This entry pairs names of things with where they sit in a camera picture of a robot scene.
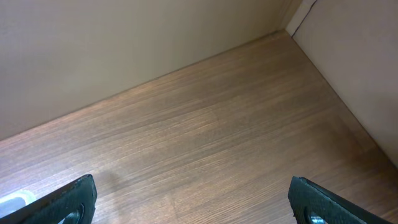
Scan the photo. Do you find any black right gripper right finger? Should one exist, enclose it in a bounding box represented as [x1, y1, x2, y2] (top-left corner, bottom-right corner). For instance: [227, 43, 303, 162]
[288, 176, 391, 224]

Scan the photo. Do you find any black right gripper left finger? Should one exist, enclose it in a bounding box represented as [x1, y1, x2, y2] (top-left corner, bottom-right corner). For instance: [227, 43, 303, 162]
[1, 174, 97, 224]

